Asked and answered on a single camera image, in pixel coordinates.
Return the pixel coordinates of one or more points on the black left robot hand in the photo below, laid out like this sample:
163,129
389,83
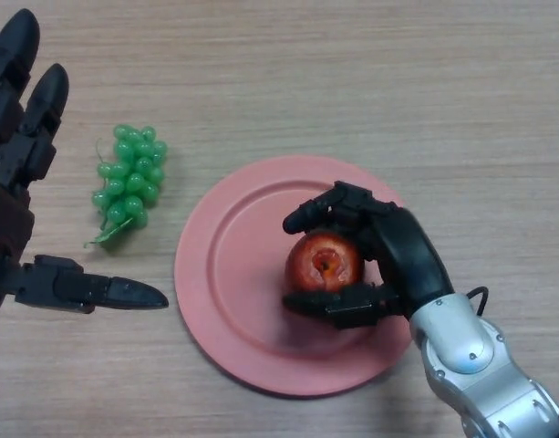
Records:
7,155

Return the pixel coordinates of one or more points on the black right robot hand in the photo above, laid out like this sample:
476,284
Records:
406,255

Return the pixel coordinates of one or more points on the red apple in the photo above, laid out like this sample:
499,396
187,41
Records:
324,264

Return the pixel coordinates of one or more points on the pink round plate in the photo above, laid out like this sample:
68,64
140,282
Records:
242,274

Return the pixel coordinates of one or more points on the green grape bunch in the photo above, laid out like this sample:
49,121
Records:
128,182

